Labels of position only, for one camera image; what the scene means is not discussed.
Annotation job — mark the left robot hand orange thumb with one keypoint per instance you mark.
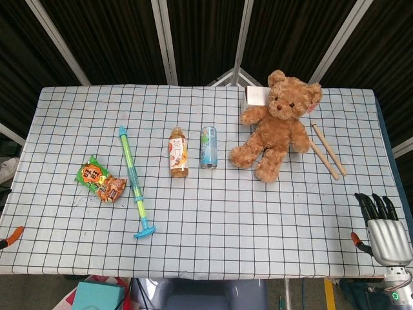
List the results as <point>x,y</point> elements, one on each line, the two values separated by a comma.
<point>15,234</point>

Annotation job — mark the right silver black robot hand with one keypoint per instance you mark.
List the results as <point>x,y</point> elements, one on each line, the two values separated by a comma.
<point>388,237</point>

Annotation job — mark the brown teddy bear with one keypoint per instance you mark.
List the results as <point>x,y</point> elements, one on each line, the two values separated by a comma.
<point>277,129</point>

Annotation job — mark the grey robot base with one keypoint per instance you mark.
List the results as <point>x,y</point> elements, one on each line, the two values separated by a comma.
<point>213,295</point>

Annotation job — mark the white shoe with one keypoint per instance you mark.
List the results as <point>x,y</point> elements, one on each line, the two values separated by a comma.
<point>8,169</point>

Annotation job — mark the green orange snack bag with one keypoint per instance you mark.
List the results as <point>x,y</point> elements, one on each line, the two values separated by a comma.
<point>101,181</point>

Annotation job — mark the teal box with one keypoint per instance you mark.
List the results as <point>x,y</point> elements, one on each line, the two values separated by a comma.
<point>96,295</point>

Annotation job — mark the blue green water squirter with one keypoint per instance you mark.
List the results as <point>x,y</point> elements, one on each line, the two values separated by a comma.
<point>134,181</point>

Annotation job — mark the tea bottle orange label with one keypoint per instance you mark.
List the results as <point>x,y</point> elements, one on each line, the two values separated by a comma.
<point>178,153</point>

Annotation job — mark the blue checked tablecloth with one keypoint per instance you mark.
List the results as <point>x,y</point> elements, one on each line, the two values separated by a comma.
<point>206,219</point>

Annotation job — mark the small white cardboard box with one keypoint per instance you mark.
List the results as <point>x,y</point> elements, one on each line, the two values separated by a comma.
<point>255,97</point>

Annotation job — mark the light blue drink can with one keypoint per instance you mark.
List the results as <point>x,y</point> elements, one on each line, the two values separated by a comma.
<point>208,147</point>

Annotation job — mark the white partition frame post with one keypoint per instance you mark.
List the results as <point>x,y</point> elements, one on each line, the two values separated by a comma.
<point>242,38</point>
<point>164,42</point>
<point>340,42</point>
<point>58,42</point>

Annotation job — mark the white triangular frame brace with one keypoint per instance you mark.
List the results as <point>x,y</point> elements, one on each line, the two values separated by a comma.
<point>235,77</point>

